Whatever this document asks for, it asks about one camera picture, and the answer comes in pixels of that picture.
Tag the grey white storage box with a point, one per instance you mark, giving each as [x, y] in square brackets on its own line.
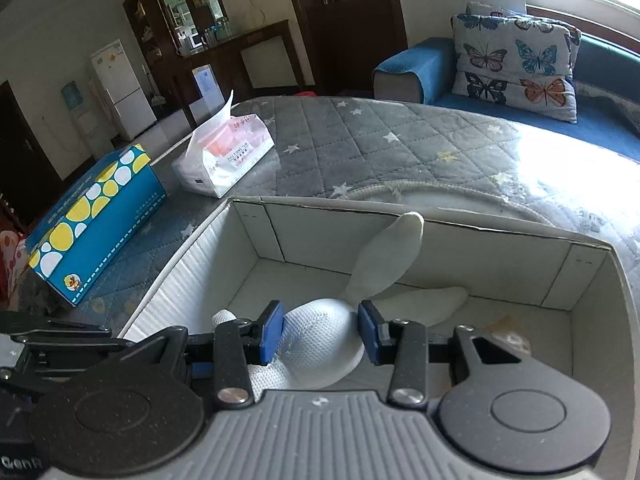
[500, 280]

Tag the blue sofa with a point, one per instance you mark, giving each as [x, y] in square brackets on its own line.
[605, 85]

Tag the white soft tissue pack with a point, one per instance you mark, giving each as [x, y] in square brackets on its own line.
[225, 155]

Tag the grey star quilted blanket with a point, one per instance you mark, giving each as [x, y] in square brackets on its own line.
[400, 145]

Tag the red dotted bag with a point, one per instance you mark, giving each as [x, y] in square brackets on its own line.
[10, 260]

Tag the white mesh cloth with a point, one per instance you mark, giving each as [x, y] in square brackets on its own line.
[315, 340]

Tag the dark wooden cabinet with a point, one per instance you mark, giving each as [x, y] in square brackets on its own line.
[200, 20]

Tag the dark side door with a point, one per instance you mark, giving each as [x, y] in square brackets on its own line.
[25, 155]

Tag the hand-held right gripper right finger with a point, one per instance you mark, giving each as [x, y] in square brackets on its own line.
[369, 334]

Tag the white sock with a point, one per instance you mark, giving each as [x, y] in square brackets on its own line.
[387, 255]

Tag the dark wooden door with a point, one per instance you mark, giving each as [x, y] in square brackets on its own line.
[350, 25]

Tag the blue dotted tissue box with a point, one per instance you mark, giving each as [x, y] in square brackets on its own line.
[95, 220]

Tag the white floor appliance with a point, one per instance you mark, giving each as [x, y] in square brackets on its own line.
[207, 85]

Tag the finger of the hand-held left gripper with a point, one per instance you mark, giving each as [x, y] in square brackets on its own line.
[60, 331]

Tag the water dispenser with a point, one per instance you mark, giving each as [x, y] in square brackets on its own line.
[80, 110]

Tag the small red object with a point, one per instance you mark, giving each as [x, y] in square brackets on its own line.
[305, 94]

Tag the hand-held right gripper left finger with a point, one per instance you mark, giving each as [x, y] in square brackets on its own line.
[270, 334]

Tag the white refrigerator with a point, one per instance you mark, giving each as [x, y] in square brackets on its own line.
[122, 90]

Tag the butterfly print pillow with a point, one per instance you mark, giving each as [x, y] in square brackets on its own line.
[520, 60]

